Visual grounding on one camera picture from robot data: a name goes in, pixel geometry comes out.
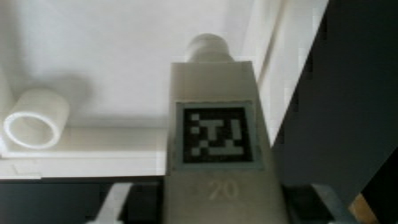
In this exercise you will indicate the tan wooden object corner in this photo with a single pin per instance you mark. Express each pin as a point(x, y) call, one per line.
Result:
point(361, 211)

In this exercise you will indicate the white square tabletop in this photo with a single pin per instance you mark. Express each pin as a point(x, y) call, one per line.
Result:
point(93, 47)

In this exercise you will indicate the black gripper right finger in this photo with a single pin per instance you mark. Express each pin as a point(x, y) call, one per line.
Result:
point(331, 210)

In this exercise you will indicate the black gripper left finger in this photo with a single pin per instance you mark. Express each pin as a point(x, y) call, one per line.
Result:
point(111, 209)

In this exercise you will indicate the white leg with tag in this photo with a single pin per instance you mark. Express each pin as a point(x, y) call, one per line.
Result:
point(221, 185)

